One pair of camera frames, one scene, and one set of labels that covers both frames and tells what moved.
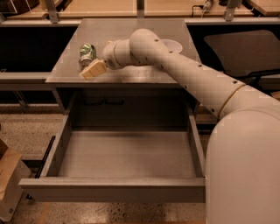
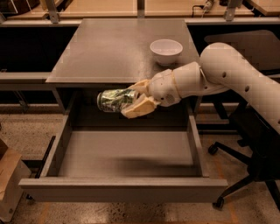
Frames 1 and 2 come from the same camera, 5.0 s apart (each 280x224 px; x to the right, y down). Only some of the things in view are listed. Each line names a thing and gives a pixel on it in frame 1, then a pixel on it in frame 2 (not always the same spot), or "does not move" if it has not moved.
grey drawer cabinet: (134, 95) does not move
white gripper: (108, 55) to (163, 87)
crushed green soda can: (87, 53) to (112, 101)
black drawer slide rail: (45, 156) does not move
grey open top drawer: (123, 146) does not move
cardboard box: (13, 169) does not move
